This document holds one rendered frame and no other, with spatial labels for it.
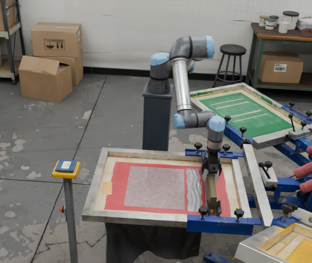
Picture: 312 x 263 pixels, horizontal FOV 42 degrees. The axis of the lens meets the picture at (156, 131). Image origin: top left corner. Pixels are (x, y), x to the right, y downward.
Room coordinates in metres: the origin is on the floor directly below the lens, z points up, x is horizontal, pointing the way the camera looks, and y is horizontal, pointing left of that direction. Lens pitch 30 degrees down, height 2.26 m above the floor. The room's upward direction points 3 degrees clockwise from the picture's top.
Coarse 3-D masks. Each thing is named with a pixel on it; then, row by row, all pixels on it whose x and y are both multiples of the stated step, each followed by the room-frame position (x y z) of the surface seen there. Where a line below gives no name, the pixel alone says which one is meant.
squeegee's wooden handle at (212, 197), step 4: (208, 176) 1.65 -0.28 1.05; (212, 176) 1.65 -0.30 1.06; (208, 180) 1.64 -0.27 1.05; (212, 180) 1.62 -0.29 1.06; (208, 184) 1.62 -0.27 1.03; (212, 184) 1.58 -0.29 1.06; (208, 188) 1.60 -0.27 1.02; (212, 188) 1.55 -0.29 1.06; (208, 192) 1.58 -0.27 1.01; (212, 192) 1.52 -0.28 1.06; (216, 192) 1.53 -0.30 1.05; (208, 196) 1.56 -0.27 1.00; (212, 196) 1.49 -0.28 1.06; (216, 196) 1.49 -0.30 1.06; (212, 200) 1.49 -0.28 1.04; (216, 200) 1.49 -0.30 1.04; (212, 204) 1.49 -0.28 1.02; (212, 208) 1.49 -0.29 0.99
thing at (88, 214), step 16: (192, 160) 1.93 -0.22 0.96; (224, 160) 1.93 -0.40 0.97; (96, 176) 1.70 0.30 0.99; (240, 176) 1.76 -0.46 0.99; (96, 192) 1.57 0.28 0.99; (240, 192) 1.62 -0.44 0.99; (240, 208) 1.53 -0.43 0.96; (144, 224) 1.39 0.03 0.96; (160, 224) 1.39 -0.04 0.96; (176, 224) 1.39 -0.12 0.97
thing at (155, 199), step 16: (112, 192) 1.62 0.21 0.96; (128, 192) 1.62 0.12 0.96; (144, 192) 1.63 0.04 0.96; (160, 192) 1.64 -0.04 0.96; (176, 192) 1.64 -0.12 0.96; (224, 192) 1.66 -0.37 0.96; (112, 208) 1.49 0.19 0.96; (128, 208) 1.50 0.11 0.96; (144, 208) 1.51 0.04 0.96; (160, 208) 1.51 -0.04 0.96; (176, 208) 1.52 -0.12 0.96; (224, 208) 1.53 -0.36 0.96
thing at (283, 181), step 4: (280, 180) 1.67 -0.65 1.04; (284, 180) 1.67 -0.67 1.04; (288, 180) 1.68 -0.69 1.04; (292, 180) 1.68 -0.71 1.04; (264, 184) 1.64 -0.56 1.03; (280, 184) 1.64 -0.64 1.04; (284, 184) 1.64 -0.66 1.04; (288, 184) 1.64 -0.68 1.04; (292, 184) 1.64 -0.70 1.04; (296, 184) 1.64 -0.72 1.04; (268, 188) 1.64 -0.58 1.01; (284, 188) 1.64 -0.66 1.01; (288, 188) 1.64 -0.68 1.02; (292, 188) 1.64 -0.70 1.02; (296, 188) 1.64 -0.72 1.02; (288, 192) 1.64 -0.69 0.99; (292, 192) 1.64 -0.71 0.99
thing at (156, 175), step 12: (120, 168) 1.83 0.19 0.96; (132, 168) 1.84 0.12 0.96; (144, 168) 1.84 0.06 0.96; (156, 168) 1.85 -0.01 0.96; (168, 168) 1.85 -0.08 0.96; (180, 168) 1.86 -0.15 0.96; (192, 168) 1.86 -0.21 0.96; (120, 180) 1.72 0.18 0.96; (132, 180) 1.73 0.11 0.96; (144, 180) 1.73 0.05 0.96; (156, 180) 1.74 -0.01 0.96; (168, 180) 1.74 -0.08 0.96; (180, 180) 1.75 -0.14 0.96
